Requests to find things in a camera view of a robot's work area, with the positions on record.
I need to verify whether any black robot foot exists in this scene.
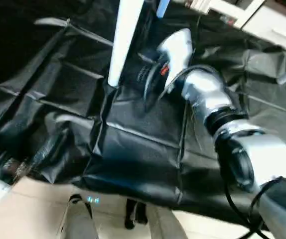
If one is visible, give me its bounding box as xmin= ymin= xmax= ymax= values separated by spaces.
xmin=125 ymin=198 xmax=188 ymax=239
xmin=58 ymin=194 xmax=100 ymax=239

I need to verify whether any black right robot foot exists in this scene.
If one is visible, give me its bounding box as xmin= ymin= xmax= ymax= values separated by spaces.
xmin=125 ymin=198 xmax=188 ymax=239

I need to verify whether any white glass door cabinet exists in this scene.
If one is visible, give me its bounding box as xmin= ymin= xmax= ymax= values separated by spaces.
xmin=185 ymin=0 xmax=264 ymax=28

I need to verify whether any white plastic table leg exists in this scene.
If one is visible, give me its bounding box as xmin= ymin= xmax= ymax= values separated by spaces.
xmin=156 ymin=0 xmax=171 ymax=19
xmin=107 ymin=0 xmax=144 ymax=88

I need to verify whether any white drawer unit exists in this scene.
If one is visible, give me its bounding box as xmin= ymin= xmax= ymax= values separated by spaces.
xmin=243 ymin=5 xmax=286 ymax=55

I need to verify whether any black left robot foot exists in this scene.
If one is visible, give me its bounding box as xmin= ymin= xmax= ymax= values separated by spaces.
xmin=58 ymin=194 xmax=100 ymax=239

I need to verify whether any black work surface mat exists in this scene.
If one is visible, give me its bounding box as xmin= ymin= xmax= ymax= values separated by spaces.
xmin=0 ymin=0 xmax=286 ymax=220

